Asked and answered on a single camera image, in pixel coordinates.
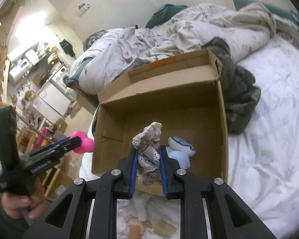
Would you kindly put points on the person's left forearm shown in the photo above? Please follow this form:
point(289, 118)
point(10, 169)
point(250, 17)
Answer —
point(2, 224)

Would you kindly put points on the white washing machine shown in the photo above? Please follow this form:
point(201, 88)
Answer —
point(61, 79)

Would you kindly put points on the small plush doll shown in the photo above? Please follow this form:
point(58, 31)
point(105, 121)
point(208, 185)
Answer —
point(135, 227)

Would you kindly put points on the white microwave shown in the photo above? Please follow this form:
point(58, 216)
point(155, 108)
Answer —
point(31, 56)

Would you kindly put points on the white fluffy blanket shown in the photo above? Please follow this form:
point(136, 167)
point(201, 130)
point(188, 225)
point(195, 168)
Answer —
point(169, 210)

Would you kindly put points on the pink bag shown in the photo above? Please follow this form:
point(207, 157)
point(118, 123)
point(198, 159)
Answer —
point(44, 133)

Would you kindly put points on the teal pillow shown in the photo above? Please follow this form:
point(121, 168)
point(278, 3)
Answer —
point(276, 8)

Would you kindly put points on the pink rubber toy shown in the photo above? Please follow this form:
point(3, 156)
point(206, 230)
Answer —
point(86, 145)

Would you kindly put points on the wooden bed frame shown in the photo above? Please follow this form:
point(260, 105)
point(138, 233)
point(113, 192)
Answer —
point(86, 99)

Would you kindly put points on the small cardboard box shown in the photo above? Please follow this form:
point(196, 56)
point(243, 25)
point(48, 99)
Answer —
point(61, 125)

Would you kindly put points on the black hanging garment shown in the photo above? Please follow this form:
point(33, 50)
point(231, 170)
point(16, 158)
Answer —
point(67, 47)

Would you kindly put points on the wooden handrail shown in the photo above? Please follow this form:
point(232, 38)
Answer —
point(27, 123)

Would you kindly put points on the camouflage jacket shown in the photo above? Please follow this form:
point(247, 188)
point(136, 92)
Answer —
point(239, 92)

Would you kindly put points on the white wall sign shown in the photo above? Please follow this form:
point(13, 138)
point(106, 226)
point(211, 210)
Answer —
point(84, 7)

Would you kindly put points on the white low cabinet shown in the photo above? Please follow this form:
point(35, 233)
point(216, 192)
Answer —
point(51, 99)

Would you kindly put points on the brown card piece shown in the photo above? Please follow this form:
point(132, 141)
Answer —
point(165, 229)

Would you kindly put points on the beige cloth with lace trim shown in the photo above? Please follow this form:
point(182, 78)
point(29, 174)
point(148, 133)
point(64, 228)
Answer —
point(149, 139)

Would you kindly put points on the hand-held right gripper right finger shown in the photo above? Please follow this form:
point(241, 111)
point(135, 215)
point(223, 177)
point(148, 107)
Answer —
point(164, 176)

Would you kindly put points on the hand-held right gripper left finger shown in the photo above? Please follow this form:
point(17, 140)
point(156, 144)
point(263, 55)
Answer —
point(132, 176)

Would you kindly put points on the white patterned comforter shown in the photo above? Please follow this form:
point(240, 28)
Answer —
point(164, 34)

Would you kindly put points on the white water heater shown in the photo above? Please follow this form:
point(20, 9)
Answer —
point(17, 75)

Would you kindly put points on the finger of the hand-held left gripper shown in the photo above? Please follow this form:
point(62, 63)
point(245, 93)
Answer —
point(69, 149)
point(64, 142)

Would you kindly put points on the grey fuzzy cushion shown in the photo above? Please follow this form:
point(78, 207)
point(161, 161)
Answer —
point(94, 38)

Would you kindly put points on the person's left hand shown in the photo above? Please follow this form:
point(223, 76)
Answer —
point(22, 204)

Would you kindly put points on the white bed sheet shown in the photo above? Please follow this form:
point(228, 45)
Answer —
point(264, 134)

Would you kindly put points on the brown cardboard box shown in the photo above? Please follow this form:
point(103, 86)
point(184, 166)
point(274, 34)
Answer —
point(164, 99)

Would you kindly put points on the dark green pillow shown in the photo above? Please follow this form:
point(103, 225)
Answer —
point(164, 13)

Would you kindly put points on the light blue plush toy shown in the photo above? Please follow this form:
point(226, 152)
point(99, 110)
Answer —
point(180, 145)

